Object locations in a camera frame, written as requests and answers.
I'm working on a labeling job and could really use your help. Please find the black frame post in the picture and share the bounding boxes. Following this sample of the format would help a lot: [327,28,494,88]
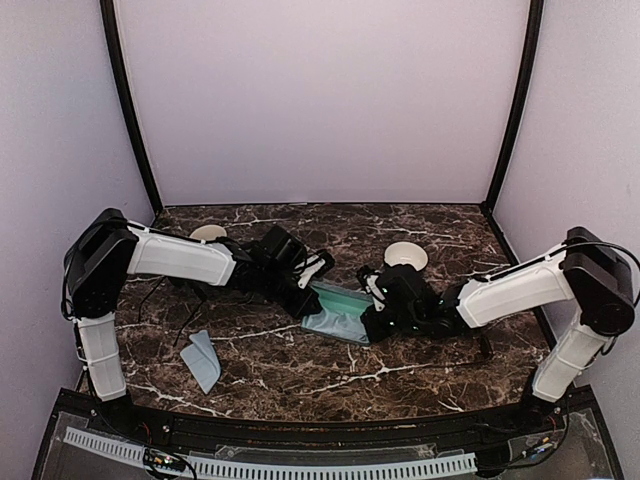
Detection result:
[484,0,545,211]
[99,0,164,215]

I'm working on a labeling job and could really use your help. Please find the dark sunglasses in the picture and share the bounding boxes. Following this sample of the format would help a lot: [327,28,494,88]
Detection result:
[443,335,494,369]

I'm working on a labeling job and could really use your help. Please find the blue cleaning cloth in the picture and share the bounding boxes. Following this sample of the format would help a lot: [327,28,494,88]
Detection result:
[301,310,369,344]
[180,330,222,395]

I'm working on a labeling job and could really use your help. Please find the black front rail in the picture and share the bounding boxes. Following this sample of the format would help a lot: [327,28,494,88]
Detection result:
[54,387,596,451]

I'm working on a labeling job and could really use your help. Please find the white slotted cable duct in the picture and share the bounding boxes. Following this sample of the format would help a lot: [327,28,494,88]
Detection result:
[63,427,477,479]

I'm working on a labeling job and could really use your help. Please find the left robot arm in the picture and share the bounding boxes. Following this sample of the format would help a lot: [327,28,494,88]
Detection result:
[61,208,334,436]

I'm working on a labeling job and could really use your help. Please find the cream bowl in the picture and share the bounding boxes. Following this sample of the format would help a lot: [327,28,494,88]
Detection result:
[384,241,429,271]

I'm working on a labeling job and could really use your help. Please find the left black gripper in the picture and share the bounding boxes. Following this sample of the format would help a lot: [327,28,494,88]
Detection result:
[259,265,321,320]

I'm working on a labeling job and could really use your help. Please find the grey glasses case green lining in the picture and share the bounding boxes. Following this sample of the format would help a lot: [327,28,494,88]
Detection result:
[301,281,374,346]

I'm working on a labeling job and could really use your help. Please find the right black frame post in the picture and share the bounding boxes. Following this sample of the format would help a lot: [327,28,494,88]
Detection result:
[484,0,545,211]

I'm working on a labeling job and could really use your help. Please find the left black frame post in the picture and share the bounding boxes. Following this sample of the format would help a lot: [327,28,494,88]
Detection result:
[99,0,164,215]

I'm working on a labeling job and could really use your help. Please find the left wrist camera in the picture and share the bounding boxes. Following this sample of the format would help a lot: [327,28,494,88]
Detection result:
[293,249,335,289]

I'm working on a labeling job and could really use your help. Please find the folded blue cleaning cloth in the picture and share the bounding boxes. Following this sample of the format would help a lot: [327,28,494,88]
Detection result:
[180,330,222,395]

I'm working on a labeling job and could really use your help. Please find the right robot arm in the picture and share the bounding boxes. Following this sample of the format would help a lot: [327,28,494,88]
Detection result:
[357,227,639,434]

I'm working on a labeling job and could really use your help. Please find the cream paper cup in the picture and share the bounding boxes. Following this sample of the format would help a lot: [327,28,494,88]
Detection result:
[189,224,227,241]

